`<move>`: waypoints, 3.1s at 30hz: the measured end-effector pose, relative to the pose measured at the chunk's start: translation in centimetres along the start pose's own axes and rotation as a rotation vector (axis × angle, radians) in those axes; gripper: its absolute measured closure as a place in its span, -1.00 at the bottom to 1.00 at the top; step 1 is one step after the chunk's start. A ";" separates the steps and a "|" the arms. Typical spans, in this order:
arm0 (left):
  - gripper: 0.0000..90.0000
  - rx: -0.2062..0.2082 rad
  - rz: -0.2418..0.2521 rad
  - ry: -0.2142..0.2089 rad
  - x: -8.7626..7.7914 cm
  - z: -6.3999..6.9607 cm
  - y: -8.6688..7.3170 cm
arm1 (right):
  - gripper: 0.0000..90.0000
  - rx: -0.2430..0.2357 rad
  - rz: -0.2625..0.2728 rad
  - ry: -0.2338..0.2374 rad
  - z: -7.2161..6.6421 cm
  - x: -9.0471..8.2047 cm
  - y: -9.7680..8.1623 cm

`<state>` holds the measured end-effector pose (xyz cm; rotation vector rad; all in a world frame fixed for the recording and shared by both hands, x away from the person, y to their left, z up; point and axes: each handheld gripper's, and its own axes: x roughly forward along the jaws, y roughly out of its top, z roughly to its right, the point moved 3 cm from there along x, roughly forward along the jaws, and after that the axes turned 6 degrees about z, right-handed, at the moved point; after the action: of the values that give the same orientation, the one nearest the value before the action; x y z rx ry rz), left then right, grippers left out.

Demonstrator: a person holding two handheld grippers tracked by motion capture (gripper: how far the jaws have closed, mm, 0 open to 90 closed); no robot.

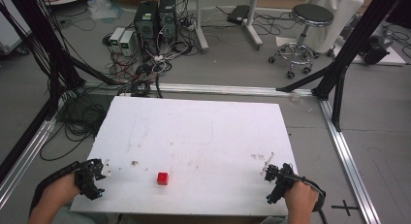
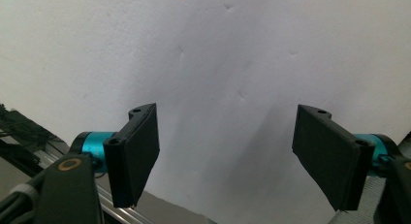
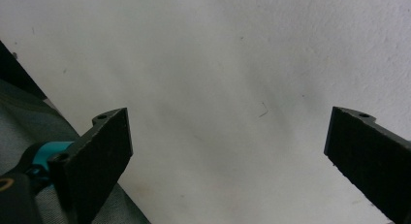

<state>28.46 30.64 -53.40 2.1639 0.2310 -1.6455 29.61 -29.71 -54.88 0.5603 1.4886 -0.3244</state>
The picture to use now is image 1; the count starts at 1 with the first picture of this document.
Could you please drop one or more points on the aluminium floor rail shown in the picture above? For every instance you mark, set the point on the aluminium floor rail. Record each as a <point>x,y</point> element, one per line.
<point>349,159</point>
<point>25,153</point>
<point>232,89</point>

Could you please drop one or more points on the black computer tower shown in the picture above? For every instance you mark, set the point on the black computer tower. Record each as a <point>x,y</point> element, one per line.
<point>147,25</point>
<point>168,18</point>

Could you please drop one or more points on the clear plastic bag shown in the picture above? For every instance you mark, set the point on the clear plastic bag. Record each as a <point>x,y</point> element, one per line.
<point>103,7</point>

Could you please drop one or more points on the flat black box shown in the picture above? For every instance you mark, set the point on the flat black box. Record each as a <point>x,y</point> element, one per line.
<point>238,14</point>

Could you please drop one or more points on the white cloth cover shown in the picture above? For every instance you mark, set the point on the white cloth cover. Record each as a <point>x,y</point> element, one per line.
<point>337,20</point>

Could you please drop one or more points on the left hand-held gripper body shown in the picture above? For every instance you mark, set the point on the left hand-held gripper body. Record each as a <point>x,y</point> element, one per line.
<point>84,180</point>

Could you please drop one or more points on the black round stool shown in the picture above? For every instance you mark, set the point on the black round stool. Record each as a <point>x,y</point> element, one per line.
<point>307,39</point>

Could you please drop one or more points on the black floor device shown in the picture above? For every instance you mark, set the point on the black floor device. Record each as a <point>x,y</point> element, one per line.
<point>374,51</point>

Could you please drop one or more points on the red cube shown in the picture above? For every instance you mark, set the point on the red cube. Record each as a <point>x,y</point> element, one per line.
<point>162,178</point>

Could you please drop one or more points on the white power strip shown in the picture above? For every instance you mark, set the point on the white power strip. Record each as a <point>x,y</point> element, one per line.
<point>159,58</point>

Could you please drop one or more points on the person's left hand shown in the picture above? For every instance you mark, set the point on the person's left hand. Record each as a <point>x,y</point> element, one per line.
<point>63,190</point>

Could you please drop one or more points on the white table leg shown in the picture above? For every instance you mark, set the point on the white table leg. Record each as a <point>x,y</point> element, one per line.
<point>253,22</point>
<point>200,23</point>

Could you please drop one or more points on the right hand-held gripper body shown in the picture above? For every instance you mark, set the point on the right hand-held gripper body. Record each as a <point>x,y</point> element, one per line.
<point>286,182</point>

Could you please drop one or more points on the person's right hand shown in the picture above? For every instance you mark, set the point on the person's right hand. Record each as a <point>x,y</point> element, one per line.
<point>301,198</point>

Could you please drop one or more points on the black frame strut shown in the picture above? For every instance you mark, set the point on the black frame strut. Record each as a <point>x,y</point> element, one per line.
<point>35,39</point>
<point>355,52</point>

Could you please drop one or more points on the white power supply unit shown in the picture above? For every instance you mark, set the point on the white power supply unit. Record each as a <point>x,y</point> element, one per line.
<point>127,43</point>
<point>116,39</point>

